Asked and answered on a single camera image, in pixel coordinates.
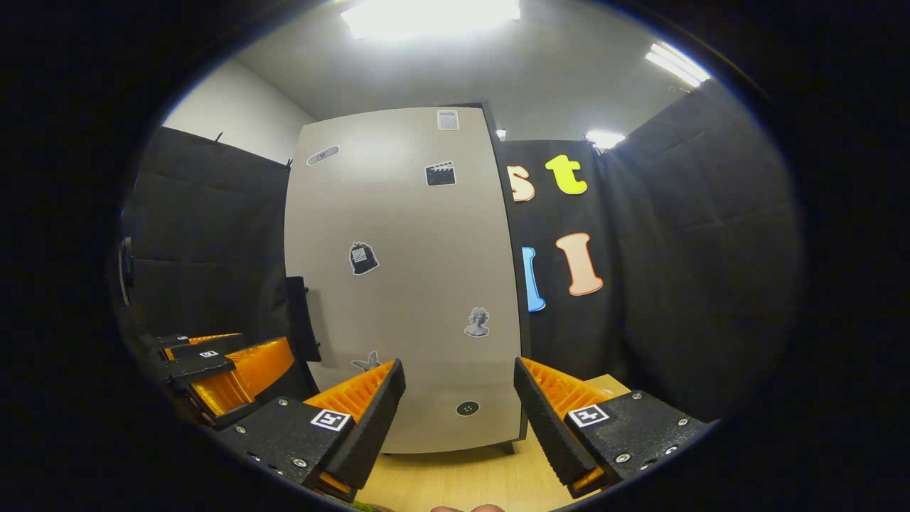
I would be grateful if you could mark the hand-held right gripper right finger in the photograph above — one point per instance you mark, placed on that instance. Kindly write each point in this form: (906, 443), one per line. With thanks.
(540, 427)

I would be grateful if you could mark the beige cabinet door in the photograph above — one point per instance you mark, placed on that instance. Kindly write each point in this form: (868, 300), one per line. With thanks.
(412, 213)

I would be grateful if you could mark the black backdrop cloth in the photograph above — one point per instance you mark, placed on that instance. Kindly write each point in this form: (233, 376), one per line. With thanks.
(711, 249)

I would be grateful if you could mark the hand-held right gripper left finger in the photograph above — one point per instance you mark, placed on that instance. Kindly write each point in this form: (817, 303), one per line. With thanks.
(373, 427)

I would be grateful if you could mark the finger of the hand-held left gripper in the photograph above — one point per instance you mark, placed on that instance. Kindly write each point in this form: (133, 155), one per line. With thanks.
(199, 366)
(213, 347)

